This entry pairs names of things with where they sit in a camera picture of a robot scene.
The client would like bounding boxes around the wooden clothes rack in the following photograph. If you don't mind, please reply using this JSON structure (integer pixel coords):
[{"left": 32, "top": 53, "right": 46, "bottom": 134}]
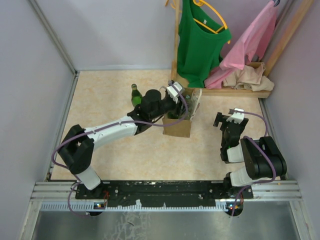
[{"left": 164, "top": 0, "right": 316, "bottom": 100}]

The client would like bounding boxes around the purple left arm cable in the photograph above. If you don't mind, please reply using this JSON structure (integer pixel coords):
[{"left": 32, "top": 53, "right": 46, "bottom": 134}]
[{"left": 51, "top": 80, "right": 189, "bottom": 218}]

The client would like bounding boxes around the yellow clothes hanger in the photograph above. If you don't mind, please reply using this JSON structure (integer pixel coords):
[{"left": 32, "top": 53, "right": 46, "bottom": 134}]
[{"left": 191, "top": 0, "right": 229, "bottom": 35}]

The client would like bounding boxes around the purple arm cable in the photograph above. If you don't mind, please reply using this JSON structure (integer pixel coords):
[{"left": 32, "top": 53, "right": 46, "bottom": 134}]
[
  {"left": 51, "top": 80, "right": 189, "bottom": 218},
  {"left": 229, "top": 111, "right": 278, "bottom": 218}
]

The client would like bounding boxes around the brown canvas bag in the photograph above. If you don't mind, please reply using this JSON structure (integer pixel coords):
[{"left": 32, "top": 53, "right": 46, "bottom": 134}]
[{"left": 162, "top": 88, "right": 203, "bottom": 138}]

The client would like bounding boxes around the pink shirt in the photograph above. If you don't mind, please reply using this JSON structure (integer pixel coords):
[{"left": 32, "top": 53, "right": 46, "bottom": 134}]
[{"left": 204, "top": 0, "right": 278, "bottom": 89}]

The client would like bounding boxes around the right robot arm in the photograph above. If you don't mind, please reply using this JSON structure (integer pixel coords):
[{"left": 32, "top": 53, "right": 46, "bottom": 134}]
[{"left": 213, "top": 108, "right": 288, "bottom": 198}]

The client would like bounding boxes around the beige crumpled cloth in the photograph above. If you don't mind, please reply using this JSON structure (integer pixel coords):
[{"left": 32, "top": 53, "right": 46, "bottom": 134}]
[{"left": 222, "top": 62, "right": 275, "bottom": 92}]

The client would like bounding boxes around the green tank top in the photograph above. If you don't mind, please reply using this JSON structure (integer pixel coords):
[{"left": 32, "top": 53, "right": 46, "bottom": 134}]
[{"left": 177, "top": 0, "right": 232, "bottom": 88}]

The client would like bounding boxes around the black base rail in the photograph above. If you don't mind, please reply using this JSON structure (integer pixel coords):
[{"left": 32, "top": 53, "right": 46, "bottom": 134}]
[{"left": 75, "top": 180, "right": 241, "bottom": 208}]

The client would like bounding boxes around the aluminium frame rail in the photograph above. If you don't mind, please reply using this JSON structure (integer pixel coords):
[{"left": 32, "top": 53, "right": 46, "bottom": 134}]
[{"left": 30, "top": 181, "right": 303, "bottom": 212}]

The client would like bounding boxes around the clear Chang soda bottle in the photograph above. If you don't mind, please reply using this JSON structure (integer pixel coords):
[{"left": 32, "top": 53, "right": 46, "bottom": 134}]
[
  {"left": 186, "top": 99, "right": 195, "bottom": 120},
  {"left": 184, "top": 93, "right": 194, "bottom": 103}
]

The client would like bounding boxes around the green Perrier bottle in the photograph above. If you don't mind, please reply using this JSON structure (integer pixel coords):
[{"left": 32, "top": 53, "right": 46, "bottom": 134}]
[
  {"left": 167, "top": 112, "right": 180, "bottom": 120},
  {"left": 131, "top": 83, "right": 143, "bottom": 107}
]

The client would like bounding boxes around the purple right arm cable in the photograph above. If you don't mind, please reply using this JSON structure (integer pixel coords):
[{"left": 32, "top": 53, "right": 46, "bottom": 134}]
[{"left": 229, "top": 111, "right": 278, "bottom": 218}]

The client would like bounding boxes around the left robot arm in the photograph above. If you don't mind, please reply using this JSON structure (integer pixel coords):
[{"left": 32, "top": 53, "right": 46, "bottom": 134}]
[{"left": 56, "top": 86, "right": 188, "bottom": 199}]

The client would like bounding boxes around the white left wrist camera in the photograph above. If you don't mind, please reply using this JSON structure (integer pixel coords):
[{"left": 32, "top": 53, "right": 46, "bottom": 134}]
[{"left": 166, "top": 80, "right": 185, "bottom": 104}]

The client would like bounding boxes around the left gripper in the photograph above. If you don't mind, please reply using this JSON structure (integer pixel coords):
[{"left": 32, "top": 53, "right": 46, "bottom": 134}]
[{"left": 150, "top": 94, "right": 193, "bottom": 121}]

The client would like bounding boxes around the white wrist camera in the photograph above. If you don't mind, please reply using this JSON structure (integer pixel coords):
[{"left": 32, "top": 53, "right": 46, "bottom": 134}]
[
  {"left": 226, "top": 108, "right": 245, "bottom": 124},
  {"left": 166, "top": 80, "right": 185, "bottom": 104}
]

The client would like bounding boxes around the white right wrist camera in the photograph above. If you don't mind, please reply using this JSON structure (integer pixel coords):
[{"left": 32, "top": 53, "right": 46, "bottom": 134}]
[{"left": 226, "top": 108, "right": 245, "bottom": 124}]

